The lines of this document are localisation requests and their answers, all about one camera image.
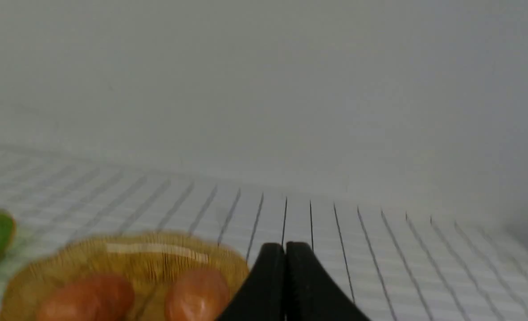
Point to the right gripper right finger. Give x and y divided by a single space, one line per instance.
310 293

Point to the orange potato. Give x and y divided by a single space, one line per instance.
197 295
102 297

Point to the white grid table mat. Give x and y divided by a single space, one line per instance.
393 266

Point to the amber glass plate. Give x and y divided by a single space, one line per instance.
151 261

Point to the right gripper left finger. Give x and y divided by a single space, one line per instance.
260 297

